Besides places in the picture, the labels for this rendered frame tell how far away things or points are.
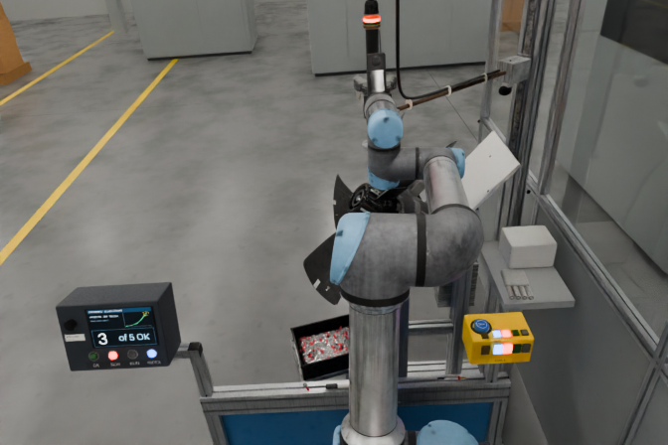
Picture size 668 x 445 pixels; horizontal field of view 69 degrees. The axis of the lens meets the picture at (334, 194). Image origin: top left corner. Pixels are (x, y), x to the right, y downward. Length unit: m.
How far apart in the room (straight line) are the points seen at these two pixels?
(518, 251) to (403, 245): 1.19
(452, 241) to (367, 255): 0.13
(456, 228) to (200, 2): 7.98
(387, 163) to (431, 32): 6.00
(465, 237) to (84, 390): 2.49
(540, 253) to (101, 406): 2.18
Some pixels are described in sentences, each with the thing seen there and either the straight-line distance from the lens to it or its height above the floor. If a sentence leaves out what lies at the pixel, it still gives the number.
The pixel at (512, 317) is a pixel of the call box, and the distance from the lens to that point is 1.45.
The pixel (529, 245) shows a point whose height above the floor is 0.97.
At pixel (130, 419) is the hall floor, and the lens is 2.76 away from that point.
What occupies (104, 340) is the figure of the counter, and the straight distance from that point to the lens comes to 1.41.
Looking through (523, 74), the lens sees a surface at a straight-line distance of 1.83.
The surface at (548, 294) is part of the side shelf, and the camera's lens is 1.88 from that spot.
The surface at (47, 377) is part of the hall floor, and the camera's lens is 3.16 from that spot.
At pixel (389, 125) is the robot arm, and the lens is 1.05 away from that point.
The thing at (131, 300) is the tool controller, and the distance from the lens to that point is 1.34.
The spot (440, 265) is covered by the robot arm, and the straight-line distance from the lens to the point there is 0.75.
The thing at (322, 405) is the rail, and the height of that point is 0.80.
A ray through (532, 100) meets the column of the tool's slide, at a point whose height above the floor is 1.42.
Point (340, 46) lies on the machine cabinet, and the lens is 6.93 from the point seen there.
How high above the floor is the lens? 2.07
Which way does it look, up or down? 31 degrees down
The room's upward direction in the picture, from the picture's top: 4 degrees counter-clockwise
